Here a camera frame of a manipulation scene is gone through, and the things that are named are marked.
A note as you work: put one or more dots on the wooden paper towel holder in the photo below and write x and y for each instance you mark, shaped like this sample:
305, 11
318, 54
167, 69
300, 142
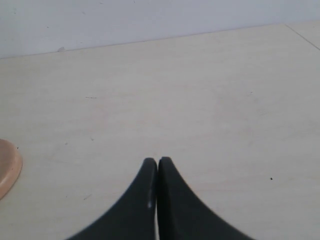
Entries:
11, 163

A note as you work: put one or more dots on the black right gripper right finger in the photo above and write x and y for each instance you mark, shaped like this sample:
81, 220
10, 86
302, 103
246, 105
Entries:
182, 215

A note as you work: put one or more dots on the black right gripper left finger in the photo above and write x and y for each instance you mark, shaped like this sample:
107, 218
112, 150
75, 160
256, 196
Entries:
132, 217

